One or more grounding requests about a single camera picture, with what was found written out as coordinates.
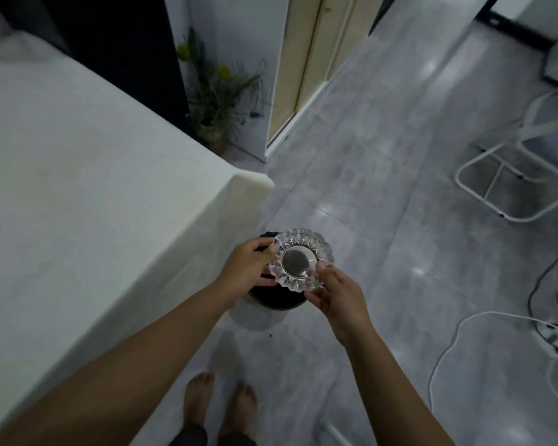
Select person's left foot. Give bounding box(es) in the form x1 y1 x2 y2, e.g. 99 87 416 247
184 372 215 432

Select person's right foot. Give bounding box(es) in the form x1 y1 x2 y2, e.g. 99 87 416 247
219 381 258 439

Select white power cable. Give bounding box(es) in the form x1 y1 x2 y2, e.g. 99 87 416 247
429 311 558 416

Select white wardrobe with beige doors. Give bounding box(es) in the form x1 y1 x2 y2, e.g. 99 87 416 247
165 0 391 163

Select white table cloth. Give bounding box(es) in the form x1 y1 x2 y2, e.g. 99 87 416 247
0 30 275 442

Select person's right hand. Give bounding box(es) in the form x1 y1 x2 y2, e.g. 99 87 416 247
304 261 372 347

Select black cable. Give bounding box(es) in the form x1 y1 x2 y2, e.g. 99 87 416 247
528 256 558 353

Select person's foot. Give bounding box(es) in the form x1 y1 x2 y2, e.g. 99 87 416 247
219 381 258 439
184 372 215 432

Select potted green plant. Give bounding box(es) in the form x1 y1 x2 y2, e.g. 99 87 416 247
177 28 268 156

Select person's left forearm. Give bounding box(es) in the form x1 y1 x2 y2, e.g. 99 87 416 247
0 279 237 446

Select person's dark trouser legs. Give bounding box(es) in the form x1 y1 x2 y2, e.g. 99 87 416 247
167 423 256 446

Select clear cut glass ashtray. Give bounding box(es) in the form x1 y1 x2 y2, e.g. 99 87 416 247
267 229 335 293

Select person's right forearm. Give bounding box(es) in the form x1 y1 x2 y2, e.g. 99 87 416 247
343 324 456 446

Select black round trash bin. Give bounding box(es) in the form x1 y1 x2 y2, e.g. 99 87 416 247
248 232 308 312

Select person's left hand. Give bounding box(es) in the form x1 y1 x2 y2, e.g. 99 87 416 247
215 238 279 303

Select white folding chair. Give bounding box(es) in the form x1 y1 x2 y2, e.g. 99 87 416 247
455 83 558 223

